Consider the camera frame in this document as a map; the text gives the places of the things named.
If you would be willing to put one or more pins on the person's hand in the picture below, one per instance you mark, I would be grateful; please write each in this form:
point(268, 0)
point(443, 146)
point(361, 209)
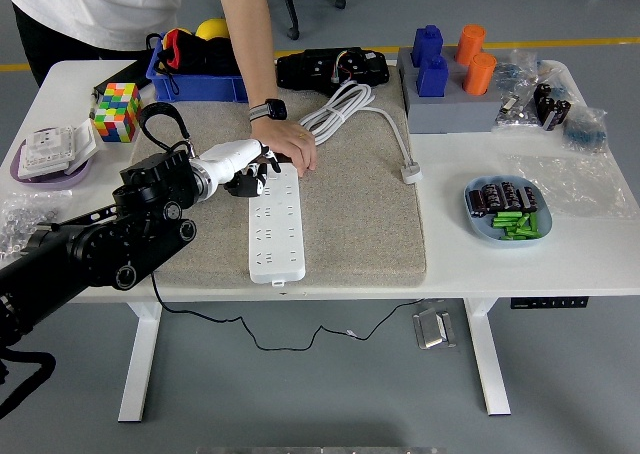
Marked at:
point(287, 144)

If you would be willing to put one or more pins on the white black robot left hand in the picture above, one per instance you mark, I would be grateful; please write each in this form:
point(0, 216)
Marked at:
point(227, 156)

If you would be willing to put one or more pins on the white power strip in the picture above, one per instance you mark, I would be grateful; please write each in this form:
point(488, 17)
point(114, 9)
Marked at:
point(280, 244)

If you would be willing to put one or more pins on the person's forearm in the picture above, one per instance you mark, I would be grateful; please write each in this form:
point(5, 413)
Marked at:
point(245, 34)

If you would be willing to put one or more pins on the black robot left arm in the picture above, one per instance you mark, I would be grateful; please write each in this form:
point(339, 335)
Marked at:
point(100, 254)

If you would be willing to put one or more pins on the black wristwatch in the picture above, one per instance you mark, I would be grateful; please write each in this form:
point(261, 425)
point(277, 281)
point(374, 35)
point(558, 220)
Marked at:
point(272, 109)

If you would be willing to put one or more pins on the blue plastic bin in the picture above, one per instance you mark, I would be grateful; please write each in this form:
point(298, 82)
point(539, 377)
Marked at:
point(200, 89)

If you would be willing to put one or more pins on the black electronic device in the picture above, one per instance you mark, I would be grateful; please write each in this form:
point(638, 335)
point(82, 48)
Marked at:
point(310, 71)

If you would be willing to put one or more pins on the grey-brown mat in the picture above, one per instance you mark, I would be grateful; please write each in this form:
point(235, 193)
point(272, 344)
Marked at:
point(350, 224)

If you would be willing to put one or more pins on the black red cloth bag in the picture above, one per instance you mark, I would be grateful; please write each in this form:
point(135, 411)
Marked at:
point(200, 54)

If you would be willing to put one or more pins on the multicolour puzzle cube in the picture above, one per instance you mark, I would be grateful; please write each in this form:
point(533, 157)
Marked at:
point(117, 111)

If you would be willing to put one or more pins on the yellow ball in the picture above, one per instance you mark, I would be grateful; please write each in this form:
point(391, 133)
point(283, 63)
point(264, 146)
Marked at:
point(212, 28)

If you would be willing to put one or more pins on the black flat box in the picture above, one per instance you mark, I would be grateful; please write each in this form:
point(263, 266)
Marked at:
point(125, 74)

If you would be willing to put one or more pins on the black office chair base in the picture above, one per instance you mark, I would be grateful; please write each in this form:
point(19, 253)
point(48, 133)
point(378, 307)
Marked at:
point(290, 4)

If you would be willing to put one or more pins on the blue bottle block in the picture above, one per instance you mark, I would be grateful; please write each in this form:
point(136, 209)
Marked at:
point(432, 79)
point(427, 44)

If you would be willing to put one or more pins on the grey block holder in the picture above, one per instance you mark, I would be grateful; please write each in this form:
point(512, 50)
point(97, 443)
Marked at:
point(450, 114)

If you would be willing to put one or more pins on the purple tray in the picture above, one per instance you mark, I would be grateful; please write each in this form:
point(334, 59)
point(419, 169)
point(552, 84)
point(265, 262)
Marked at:
point(50, 183)

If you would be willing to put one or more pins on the dark capacitor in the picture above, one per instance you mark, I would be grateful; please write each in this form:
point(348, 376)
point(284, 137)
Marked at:
point(476, 201)
point(511, 196)
point(529, 199)
point(492, 197)

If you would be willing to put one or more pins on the person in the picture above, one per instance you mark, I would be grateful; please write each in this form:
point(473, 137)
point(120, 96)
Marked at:
point(100, 4)

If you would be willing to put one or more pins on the orange cylinder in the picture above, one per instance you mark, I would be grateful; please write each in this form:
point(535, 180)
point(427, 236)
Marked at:
point(470, 44)
point(479, 74)

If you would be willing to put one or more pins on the light blue tray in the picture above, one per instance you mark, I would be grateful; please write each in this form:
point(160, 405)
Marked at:
point(480, 231)

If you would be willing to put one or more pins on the clear bag of metal nuts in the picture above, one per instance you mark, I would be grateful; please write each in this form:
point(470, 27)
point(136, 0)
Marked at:
point(20, 219)

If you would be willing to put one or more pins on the white table leg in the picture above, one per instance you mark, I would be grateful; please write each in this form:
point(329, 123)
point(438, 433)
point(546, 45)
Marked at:
point(487, 364)
point(140, 364)

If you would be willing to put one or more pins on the clear bag of metal parts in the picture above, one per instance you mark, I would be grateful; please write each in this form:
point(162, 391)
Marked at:
point(515, 116)

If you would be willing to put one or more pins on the metal foot pedal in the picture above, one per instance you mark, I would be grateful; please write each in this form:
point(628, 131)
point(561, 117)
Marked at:
point(432, 330)

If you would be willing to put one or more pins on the clear bag of blue parts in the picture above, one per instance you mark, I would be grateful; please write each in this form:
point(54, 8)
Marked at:
point(585, 129)
point(512, 71)

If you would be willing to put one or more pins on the green cylinder pile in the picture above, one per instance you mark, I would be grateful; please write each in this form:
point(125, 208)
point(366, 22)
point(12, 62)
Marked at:
point(515, 225)

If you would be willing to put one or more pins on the bag of black capacitors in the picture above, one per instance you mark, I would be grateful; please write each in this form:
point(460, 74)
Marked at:
point(550, 109)

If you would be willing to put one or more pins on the empty clear plastic bag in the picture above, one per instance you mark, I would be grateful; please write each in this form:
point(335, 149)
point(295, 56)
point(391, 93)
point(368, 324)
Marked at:
point(575, 184)

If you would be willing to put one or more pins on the black desk control panel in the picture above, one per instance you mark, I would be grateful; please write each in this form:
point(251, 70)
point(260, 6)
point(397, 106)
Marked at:
point(549, 303)

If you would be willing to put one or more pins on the white wall socket panel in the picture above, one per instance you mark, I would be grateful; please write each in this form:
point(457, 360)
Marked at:
point(85, 141)
point(45, 149)

